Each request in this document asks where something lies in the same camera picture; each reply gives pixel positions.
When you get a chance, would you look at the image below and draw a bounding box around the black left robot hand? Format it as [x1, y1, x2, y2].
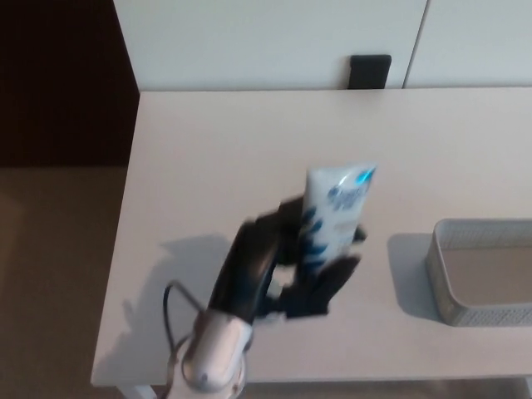
[207, 195, 369, 324]

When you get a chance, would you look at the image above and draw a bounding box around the white blue shampoo tube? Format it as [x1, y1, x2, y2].
[297, 163, 378, 278]

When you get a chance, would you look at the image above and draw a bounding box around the small grey perforated container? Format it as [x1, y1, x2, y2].
[426, 218, 532, 328]

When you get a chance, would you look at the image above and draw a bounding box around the white table leg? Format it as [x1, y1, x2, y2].
[120, 384, 155, 399]

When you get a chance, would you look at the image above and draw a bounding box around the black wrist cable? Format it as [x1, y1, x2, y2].
[162, 280, 209, 399]

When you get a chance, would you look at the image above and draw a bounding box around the black wall bracket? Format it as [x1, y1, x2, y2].
[349, 54, 392, 90]

